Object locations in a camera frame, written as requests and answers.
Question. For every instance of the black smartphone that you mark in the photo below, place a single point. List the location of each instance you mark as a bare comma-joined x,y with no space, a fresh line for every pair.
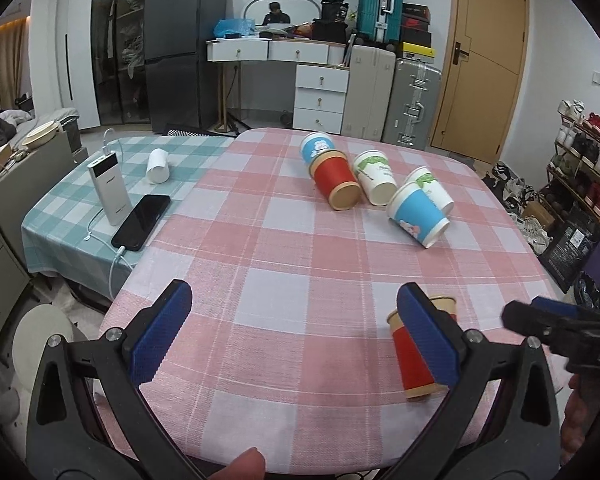
135,230

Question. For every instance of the stack of shoe boxes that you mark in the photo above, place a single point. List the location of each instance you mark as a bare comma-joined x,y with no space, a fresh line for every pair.
415,34

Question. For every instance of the red paper cup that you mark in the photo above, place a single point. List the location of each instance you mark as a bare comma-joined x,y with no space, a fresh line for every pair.
416,377
335,180

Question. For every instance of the white cylinder on side table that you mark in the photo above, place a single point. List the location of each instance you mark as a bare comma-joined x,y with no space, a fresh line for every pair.
157,170

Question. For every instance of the wooden door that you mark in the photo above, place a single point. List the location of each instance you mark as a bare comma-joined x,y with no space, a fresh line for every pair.
482,74

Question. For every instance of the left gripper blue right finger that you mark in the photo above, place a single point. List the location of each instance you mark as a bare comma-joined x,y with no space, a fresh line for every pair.
498,419

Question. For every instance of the green leaf cup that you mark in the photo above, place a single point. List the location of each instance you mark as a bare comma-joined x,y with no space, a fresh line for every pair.
430,184
373,171

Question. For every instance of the large blue paper cup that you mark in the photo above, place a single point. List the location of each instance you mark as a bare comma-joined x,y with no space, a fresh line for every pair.
412,210

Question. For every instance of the small blue paper cup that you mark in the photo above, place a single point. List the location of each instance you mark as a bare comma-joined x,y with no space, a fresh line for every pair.
314,144

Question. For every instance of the left hand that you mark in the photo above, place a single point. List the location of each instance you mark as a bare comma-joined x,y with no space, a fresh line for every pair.
250,465

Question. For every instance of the right hand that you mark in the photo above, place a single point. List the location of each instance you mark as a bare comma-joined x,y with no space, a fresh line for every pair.
572,434

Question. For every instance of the white drawer desk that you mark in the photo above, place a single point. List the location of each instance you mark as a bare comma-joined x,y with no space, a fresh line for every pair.
304,79

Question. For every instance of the green leaf cup right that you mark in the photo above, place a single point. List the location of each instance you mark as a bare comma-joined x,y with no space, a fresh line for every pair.
430,184

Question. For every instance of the beige suitcase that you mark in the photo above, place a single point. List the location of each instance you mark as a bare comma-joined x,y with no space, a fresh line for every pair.
371,72

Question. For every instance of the dark glass wardrobe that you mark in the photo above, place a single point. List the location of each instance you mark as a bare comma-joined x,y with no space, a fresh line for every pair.
118,61

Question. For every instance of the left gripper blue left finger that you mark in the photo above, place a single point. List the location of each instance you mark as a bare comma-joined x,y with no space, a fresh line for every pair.
88,418

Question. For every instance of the black printed bag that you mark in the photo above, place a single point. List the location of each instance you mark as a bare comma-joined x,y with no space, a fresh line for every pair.
568,251

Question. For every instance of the silver suitcase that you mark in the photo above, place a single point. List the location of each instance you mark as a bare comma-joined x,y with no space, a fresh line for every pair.
413,101

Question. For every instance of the white power bank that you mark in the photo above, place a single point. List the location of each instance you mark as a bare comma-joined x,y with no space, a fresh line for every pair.
110,188

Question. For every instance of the pink plaid tablecloth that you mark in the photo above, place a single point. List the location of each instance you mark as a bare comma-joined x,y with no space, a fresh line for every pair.
287,348

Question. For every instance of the green leaf cup left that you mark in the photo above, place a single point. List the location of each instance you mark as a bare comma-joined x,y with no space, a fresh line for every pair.
373,171

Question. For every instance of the teal suitcase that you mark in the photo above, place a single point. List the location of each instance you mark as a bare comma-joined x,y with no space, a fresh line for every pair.
379,21

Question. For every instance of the black refrigerator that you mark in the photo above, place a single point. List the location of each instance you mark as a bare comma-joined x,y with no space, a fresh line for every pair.
182,84

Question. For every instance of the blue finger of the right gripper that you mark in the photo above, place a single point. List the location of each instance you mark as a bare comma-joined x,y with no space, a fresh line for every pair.
555,307

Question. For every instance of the shoe rack with shoes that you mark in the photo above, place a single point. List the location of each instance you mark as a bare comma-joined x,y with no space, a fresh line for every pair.
573,172

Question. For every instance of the blue plastic bag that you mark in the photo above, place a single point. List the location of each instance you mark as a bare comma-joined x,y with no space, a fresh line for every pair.
232,28

